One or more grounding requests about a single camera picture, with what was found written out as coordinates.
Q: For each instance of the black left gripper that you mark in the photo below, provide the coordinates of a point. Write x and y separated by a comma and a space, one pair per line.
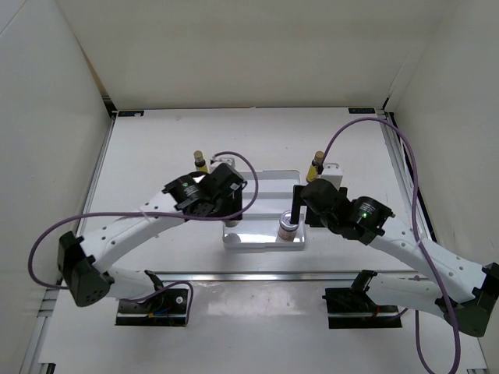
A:
234, 206

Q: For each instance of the aluminium rail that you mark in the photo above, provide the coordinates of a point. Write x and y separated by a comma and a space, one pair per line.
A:
203, 276

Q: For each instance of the yellow small sauce bottle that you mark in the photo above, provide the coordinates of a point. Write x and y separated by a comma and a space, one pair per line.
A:
316, 166

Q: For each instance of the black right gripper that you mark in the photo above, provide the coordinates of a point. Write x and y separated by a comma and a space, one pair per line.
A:
298, 202

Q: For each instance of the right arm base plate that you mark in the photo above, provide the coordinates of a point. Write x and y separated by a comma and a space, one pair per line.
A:
350, 308

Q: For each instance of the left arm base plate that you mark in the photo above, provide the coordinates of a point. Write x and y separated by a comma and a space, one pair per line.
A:
171, 306

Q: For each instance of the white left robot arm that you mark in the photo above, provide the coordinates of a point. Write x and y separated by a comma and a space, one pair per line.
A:
87, 262

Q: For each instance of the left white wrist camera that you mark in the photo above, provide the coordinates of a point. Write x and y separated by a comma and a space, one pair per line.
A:
216, 161

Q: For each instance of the white organizer tray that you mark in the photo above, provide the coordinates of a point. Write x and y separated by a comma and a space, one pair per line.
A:
257, 231

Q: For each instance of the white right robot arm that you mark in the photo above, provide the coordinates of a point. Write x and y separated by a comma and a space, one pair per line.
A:
457, 290

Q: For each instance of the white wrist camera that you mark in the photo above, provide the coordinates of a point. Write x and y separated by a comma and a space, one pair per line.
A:
216, 161
332, 173

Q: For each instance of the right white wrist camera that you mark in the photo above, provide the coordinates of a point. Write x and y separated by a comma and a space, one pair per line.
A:
332, 173

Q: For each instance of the white-lid pinkish spice jar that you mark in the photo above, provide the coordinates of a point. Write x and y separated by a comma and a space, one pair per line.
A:
287, 231

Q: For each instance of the dark brown small bottle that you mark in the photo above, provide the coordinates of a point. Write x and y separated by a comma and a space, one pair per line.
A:
200, 162

